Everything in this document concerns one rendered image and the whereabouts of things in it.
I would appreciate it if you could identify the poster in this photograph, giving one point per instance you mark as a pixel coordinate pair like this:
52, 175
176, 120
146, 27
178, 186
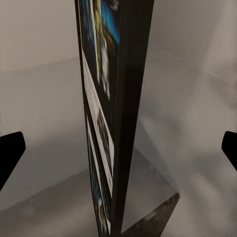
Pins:
113, 39

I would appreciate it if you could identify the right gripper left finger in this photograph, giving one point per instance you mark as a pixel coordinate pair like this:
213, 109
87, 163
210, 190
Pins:
12, 147

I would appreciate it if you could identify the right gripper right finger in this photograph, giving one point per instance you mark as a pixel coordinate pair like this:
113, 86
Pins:
229, 147

